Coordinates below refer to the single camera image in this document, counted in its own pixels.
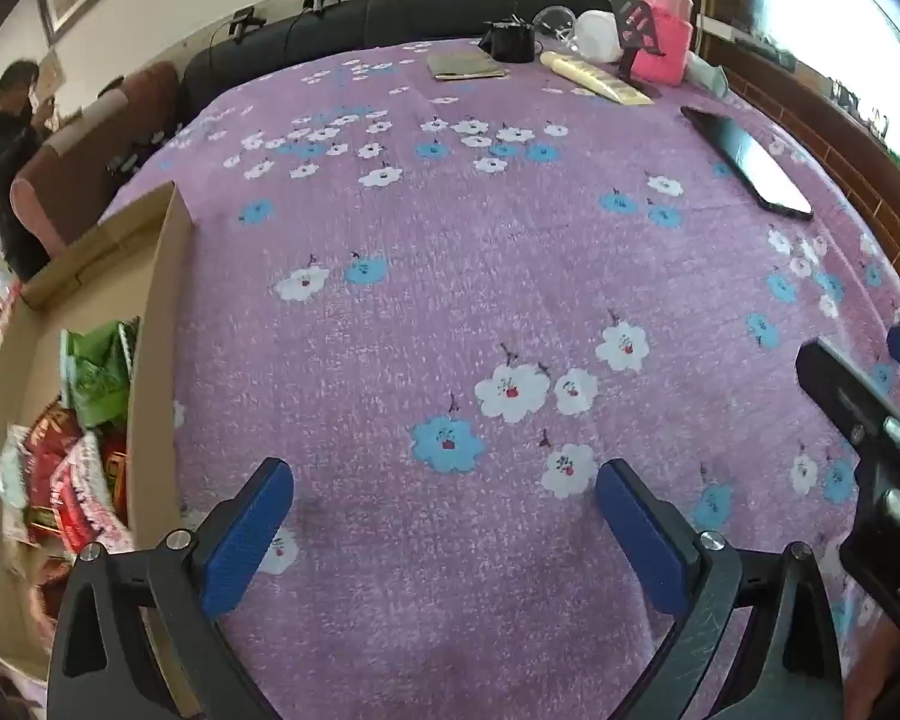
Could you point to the black cup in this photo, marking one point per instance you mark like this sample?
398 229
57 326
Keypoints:
508 41

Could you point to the wooden window frame ledge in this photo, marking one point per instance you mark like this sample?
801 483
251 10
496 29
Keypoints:
832 157

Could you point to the person's right hand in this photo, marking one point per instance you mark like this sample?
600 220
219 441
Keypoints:
874 679

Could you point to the olive notebook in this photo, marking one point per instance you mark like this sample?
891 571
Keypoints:
465 64

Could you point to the black leather sofa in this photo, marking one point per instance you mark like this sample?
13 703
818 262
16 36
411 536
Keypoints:
420 19

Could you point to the clear glass bowl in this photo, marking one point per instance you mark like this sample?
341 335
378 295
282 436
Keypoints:
553 21

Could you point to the pink knitted bottle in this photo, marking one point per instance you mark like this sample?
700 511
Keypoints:
667 45

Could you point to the red gold snack packet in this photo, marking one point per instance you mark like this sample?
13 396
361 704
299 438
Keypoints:
52 439

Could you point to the bright window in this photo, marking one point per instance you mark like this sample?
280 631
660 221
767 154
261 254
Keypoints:
840 15

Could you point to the purple floral cloth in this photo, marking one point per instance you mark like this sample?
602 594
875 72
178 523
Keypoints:
457 277

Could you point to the cream squeeze tube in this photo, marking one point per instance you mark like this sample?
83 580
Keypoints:
592 76

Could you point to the white round jar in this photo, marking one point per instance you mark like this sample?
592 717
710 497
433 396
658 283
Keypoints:
596 34

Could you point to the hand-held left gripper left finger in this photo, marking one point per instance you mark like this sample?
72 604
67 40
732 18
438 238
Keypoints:
244 532

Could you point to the shallow cardboard box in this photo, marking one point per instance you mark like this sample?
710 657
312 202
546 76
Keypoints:
157 330

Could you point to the black smartphone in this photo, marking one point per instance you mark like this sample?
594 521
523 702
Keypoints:
750 161

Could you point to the black phone stand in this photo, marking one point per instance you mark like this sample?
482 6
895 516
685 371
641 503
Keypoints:
634 22

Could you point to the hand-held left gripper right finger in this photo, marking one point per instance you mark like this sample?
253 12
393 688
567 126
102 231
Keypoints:
637 532

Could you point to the brown armchair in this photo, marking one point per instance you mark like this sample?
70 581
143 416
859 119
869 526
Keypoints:
90 142

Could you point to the white red printed packet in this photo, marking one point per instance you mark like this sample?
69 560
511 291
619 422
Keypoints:
82 487

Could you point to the green pea snack packet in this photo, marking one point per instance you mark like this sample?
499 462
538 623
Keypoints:
94 382

